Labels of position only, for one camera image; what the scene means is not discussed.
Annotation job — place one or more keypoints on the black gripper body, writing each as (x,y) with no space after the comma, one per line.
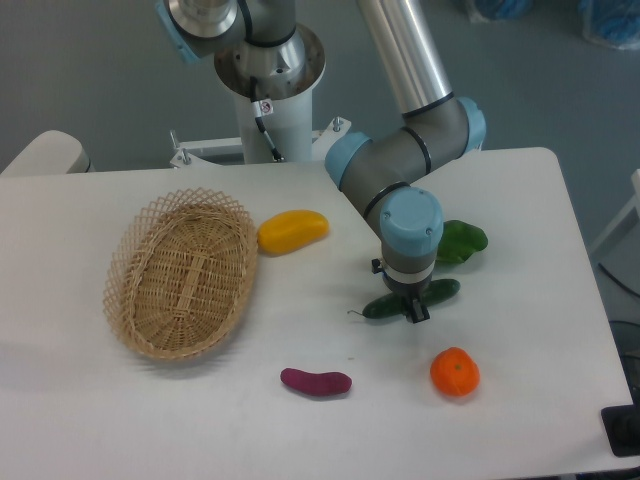
(408,285)

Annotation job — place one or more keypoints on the green toy cucumber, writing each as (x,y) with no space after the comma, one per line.
(438,291)

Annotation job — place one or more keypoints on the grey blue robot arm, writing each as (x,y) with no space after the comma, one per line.
(377,177)

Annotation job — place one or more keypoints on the orange toy tangerine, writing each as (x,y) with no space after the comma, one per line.
(454,373)

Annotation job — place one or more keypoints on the green toy bell pepper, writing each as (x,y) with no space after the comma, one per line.
(460,241)

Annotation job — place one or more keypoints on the purple toy sweet potato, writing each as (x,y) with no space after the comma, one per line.
(319,385)

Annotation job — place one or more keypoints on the yellow toy mango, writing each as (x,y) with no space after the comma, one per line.
(291,230)

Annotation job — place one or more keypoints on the woven wicker basket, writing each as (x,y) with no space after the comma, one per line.
(182,274)

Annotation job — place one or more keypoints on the black device at edge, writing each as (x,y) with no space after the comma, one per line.
(621,425)

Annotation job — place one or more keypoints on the white furniture leg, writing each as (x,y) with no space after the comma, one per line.
(621,224)

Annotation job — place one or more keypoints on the plastic bag with blue items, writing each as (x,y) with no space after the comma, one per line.
(613,24)

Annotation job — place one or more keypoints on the white chair armrest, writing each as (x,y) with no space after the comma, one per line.
(51,153)

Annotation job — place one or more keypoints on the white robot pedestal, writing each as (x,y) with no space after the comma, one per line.
(272,90)

